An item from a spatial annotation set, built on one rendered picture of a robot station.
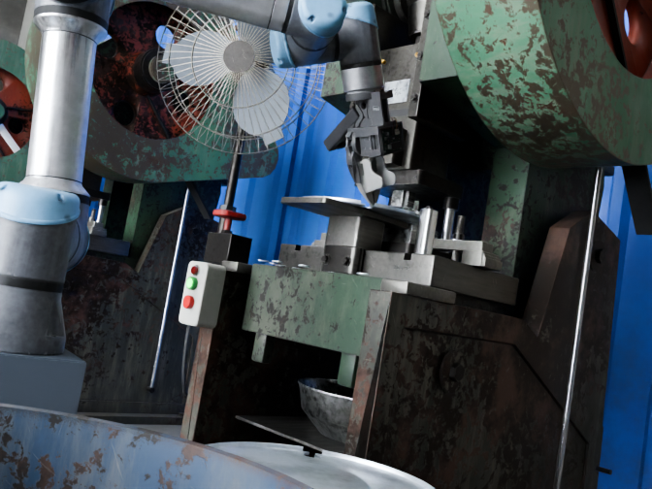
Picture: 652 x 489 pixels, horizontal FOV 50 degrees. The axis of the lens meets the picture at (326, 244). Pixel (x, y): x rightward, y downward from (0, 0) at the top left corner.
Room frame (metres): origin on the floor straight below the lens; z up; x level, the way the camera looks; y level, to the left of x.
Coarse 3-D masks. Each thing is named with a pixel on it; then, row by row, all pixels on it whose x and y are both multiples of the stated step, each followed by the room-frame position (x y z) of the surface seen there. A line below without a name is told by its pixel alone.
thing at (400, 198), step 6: (396, 192) 1.52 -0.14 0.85; (402, 192) 1.51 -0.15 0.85; (408, 192) 1.51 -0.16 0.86; (396, 198) 1.52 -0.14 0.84; (402, 198) 1.51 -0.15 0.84; (408, 198) 1.51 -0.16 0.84; (414, 198) 1.52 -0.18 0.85; (396, 204) 1.52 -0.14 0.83; (402, 204) 1.51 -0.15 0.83; (408, 204) 1.51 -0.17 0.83
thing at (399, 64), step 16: (400, 48) 1.48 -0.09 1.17; (416, 48) 1.45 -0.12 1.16; (384, 64) 1.51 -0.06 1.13; (400, 64) 1.48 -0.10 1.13; (384, 80) 1.51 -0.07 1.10; (400, 80) 1.47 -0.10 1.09; (400, 96) 1.47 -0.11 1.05; (400, 112) 1.46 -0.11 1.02; (416, 128) 1.43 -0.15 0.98; (416, 144) 1.43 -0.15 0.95; (432, 144) 1.46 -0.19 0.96; (448, 144) 1.50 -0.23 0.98; (400, 160) 1.44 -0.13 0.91; (416, 160) 1.43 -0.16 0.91; (432, 160) 1.47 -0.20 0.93; (448, 160) 1.51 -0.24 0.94
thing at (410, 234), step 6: (384, 228) 1.50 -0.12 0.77; (390, 228) 1.49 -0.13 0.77; (396, 228) 1.48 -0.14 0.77; (408, 228) 1.45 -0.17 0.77; (414, 228) 1.45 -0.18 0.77; (384, 234) 1.50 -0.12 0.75; (390, 234) 1.49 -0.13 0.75; (396, 234) 1.48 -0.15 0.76; (402, 234) 1.46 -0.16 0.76; (408, 234) 1.45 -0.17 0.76; (414, 234) 1.46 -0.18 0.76; (384, 240) 1.50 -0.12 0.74; (390, 240) 1.49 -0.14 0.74; (396, 240) 1.47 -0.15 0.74; (402, 240) 1.46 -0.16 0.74; (408, 240) 1.45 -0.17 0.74; (414, 240) 1.46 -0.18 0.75
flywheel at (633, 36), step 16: (592, 0) 1.23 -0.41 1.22; (624, 0) 1.31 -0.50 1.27; (640, 0) 1.36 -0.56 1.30; (624, 16) 1.32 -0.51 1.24; (640, 16) 1.38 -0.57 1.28; (608, 32) 1.28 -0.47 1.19; (624, 32) 1.33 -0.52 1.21; (640, 32) 1.39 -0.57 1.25; (624, 48) 1.33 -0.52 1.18; (640, 48) 1.38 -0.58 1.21; (640, 64) 1.39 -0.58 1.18
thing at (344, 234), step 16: (304, 208) 1.40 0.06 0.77; (320, 208) 1.36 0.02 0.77; (336, 208) 1.32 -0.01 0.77; (352, 208) 1.33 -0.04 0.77; (336, 224) 1.43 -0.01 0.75; (352, 224) 1.39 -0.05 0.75; (368, 224) 1.39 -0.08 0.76; (384, 224) 1.43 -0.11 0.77; (400, 224) 1.43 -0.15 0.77; (336, 240) 1.42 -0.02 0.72; (352, 240) 1.39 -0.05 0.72; (368, 240) 1.40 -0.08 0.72; (336, 256) 1.41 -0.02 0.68; (352, 256) 1.38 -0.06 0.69; (336, 272) 1.41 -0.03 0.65; (352, 272) 1.38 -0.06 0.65
